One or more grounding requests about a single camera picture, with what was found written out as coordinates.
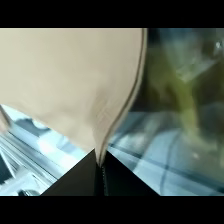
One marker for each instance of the tan shirt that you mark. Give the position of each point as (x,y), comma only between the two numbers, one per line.
(66,83)

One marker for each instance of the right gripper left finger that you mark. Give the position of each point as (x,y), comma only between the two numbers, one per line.
(78,181)

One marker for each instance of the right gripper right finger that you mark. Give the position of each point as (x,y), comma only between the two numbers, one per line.
(125,180)

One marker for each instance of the silver frame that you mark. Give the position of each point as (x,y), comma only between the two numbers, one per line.
(23,160)

